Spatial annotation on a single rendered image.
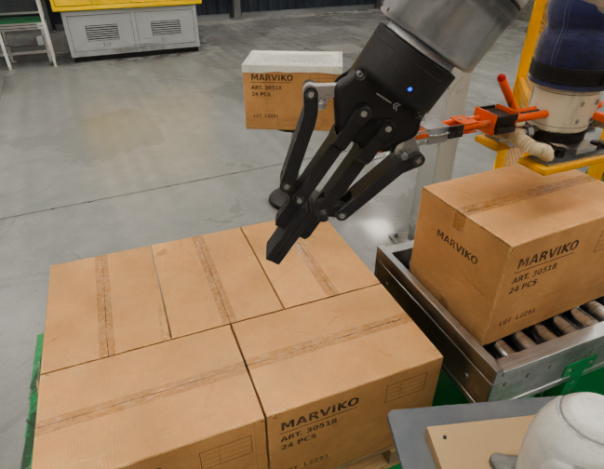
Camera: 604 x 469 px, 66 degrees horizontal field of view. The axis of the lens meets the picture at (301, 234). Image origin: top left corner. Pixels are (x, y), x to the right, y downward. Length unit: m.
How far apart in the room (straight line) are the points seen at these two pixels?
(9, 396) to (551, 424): 2.12
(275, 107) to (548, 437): 2.49
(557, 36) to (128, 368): 1.56
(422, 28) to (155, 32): 8.10
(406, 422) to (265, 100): 2.26
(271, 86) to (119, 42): 5.60
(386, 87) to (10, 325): 2.60
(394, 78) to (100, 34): 8.00
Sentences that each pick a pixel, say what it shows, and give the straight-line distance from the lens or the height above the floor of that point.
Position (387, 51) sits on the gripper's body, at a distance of 0.38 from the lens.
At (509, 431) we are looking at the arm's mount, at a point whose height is 0.79.
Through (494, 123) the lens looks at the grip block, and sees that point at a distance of 1.40.
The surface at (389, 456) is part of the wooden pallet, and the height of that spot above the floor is 0.07.
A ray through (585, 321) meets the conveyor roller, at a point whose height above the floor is 0.55.
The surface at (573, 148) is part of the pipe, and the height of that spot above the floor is 1.16.
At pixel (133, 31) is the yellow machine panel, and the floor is 0.39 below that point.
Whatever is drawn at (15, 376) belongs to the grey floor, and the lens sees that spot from 2.53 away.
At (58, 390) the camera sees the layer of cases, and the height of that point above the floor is 0.54.
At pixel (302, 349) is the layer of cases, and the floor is 0.54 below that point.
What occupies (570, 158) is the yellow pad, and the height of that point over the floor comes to 1.13.
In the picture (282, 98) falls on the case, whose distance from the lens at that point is 2.97.
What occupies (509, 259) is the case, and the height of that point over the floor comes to 0.90.
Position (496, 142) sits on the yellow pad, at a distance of 1.60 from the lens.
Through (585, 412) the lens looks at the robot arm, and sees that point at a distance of 0.88.
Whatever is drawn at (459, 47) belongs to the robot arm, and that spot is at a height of 1.61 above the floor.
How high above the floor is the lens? 1.68
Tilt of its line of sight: 33 degrees down
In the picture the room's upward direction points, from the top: straight up
